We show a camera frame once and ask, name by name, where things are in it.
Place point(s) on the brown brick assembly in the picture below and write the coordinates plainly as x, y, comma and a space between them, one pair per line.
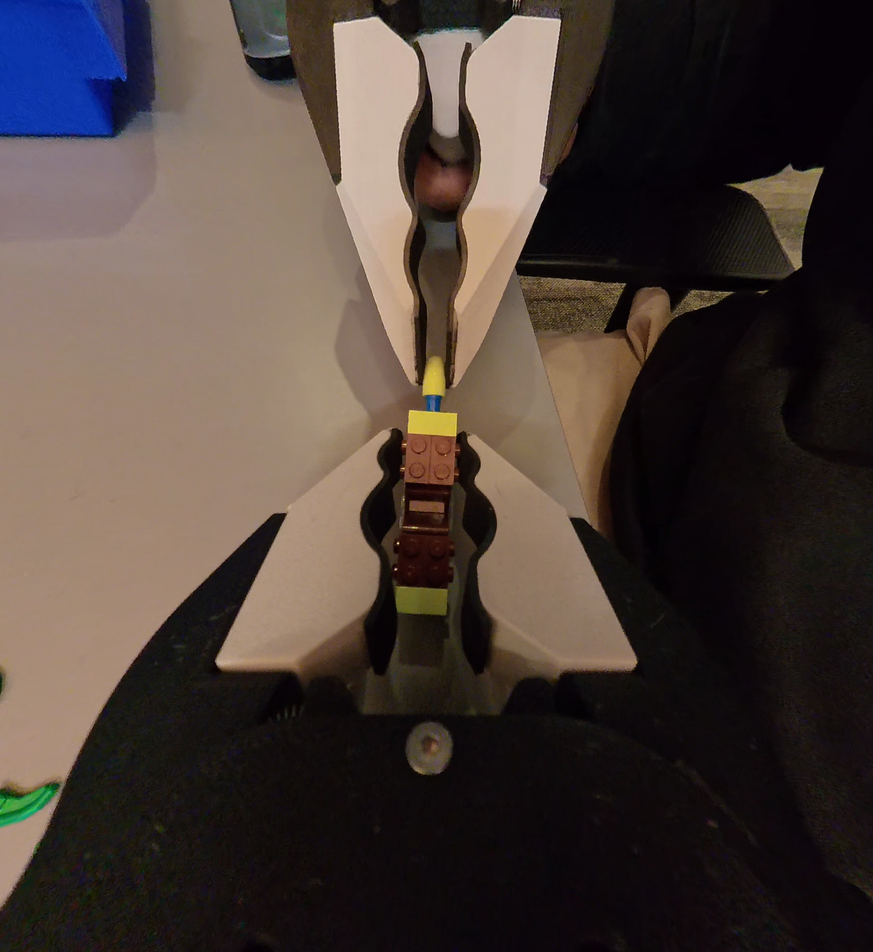
425, 513

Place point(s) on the black smartphone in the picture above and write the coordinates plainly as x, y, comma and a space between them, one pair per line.
265, 41

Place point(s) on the person's right hand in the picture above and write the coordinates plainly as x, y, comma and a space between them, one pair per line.
444, 178

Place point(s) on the scattered green leaf pieces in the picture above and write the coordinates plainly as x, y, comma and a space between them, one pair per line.
12, 807

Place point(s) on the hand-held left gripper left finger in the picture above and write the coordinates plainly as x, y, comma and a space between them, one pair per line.
302, 595

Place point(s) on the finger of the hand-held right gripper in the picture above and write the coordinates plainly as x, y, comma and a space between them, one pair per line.
369, 163
511, 149

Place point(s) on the black mesh office chair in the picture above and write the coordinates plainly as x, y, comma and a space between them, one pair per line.
660, 230

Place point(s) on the blue plastic bin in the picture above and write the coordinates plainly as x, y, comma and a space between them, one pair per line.
35, 67

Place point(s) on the person's leg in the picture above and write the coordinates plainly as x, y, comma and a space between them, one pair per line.
593, 416

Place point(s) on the small lime green brick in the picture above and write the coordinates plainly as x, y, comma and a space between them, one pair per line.
420, 600
433, 422

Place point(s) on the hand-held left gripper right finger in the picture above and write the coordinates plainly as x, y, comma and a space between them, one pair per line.
555, 595

